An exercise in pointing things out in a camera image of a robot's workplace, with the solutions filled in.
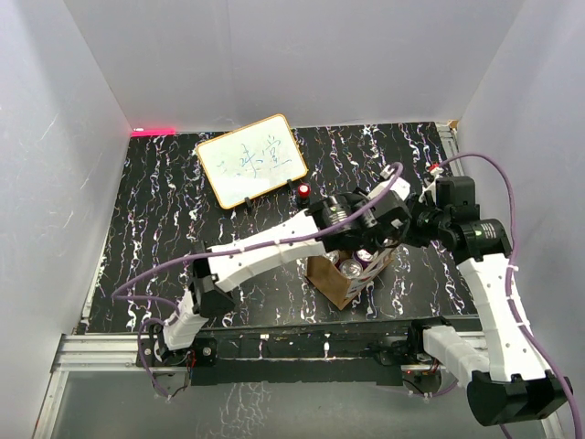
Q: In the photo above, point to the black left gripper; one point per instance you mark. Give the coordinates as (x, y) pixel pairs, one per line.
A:
(359, 196)

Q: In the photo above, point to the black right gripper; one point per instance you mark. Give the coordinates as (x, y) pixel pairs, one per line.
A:
(413, 202)

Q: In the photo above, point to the watermelon print canvas bag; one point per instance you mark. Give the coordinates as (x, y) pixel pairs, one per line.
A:
(322, 272)

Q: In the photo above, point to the purple soda can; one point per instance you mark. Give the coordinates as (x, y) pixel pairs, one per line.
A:
(365, 257)
(350, 268)

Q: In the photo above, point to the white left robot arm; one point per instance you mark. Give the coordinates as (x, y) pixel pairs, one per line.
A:
(347, 240)

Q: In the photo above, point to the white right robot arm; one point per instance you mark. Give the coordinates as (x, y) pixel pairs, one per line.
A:
(511, 382)

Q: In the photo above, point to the red capped black bottle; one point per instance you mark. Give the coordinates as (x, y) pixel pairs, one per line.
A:
(303, 194)

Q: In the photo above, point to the pink tape strip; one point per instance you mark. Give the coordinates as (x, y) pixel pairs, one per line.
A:
(141, 132)

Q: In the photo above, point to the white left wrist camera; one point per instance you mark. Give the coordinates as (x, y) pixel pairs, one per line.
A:
(393, 182)

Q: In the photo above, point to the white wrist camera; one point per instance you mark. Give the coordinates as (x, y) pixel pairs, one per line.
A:
(393, 182)
(428, 194)

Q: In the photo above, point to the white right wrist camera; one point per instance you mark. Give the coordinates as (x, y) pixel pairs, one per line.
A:
(428, 194)

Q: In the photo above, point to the small whiteboard with orange frame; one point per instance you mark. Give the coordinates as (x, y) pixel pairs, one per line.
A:
(251, 161)

